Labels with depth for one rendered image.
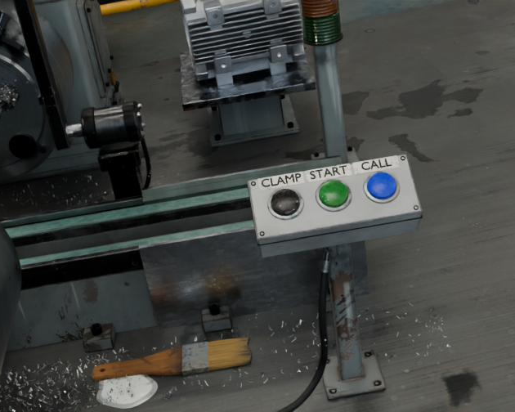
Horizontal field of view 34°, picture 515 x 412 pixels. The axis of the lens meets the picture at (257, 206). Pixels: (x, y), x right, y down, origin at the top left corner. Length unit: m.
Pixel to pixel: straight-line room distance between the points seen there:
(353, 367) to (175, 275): 0.27
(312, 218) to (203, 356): 0.31
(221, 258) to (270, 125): 0.57
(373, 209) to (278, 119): 0.78
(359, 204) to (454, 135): 0.70
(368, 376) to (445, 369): 0.09
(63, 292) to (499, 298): 0.57
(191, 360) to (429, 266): 0.36
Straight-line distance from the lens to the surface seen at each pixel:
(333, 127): 1.44
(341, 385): 1.03
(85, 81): 1.55
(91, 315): 1.17
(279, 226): 0.86
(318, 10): 1.35
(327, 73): 1.40
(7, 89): 1.31
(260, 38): 1.51
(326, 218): 0.86
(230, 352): 1.10
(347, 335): 0.99
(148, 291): 1.14
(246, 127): 1.62
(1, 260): 0.90
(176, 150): 1.63
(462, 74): 1.80
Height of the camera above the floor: 1.51
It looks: 31 degrees down
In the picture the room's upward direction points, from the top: 9 degrees counter-clockwise
